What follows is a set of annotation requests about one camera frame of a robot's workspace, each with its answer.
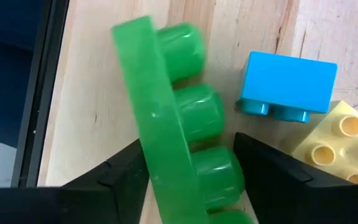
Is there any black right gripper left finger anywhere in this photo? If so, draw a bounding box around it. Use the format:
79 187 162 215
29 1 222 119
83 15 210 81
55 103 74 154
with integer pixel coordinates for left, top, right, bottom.
60 138 151 224

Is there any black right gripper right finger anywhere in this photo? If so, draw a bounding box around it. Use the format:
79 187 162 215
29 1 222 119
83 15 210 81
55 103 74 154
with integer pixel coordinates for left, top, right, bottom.
233 132 313 224

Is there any long green toy block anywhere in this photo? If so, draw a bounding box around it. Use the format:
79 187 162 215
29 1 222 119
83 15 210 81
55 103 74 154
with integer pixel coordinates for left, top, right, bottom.
110 15 254 224

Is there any small turquoise toy block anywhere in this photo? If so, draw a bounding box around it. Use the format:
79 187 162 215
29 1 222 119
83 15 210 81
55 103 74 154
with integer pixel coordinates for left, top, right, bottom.
234 51 339 124

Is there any small yellow toy block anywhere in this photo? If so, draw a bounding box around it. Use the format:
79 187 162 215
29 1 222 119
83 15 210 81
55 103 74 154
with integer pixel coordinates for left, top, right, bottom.
291 100 358 185

